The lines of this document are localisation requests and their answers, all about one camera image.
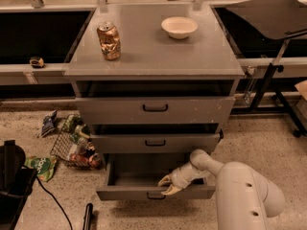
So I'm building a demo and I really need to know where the red can in basket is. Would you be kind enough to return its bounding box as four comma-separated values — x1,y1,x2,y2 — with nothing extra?
88,153,102,168

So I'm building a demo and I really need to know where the black cable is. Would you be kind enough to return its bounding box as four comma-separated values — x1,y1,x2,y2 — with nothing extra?
22,165,74,230

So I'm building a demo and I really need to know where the crushed gold soda can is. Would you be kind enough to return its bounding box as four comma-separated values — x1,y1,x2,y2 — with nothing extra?
97,21,121,60

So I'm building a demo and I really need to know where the grey drawer cabinet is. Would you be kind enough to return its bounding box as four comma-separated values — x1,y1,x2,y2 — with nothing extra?
63,3,246,165

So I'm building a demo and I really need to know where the wire basket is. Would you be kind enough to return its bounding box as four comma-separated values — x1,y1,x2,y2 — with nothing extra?
51,123,98,168

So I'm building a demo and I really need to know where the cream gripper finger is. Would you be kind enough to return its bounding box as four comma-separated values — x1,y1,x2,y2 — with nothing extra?
158,174,172,187
162,184,181,196

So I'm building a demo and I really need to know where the grey top drawer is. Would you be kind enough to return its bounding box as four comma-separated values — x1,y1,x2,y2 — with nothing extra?
75,97,234,125

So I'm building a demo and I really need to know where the green snack bag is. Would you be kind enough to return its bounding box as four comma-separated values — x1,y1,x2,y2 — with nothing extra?
25,156,57,182

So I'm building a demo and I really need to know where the black cylinder tool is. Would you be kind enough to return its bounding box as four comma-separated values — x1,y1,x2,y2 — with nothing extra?
83,203,93,230

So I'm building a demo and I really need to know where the green bottle in basket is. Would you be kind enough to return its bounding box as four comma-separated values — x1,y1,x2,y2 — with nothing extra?
61,114,83,133

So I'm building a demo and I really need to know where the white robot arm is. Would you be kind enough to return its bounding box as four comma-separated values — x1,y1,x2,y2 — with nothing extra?
158,149,286,230

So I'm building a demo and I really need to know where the white bowl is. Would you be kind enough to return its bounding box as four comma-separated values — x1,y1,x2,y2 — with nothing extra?
161,16,198,39

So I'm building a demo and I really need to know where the grey drawer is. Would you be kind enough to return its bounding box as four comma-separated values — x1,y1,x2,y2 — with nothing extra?
91,134,220,153
75,97,234,125
97,153,215,200

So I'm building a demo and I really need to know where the grey bottom drawer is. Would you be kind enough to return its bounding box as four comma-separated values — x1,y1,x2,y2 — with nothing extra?
97,153,215,200

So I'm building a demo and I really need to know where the yellow black tape measure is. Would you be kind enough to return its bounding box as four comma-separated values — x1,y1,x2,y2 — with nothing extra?
30,57,45,68

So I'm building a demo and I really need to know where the grey middle drawer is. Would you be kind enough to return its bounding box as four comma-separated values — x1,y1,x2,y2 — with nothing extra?
91,134,220,153

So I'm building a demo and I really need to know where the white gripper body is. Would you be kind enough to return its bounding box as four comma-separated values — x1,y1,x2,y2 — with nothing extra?
170,168,192,190

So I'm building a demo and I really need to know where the black tray stand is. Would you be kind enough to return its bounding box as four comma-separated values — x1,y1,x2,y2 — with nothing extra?
218,0,307,137

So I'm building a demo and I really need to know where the blue snack bag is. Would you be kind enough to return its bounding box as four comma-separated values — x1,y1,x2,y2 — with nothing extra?
41,110,58,137

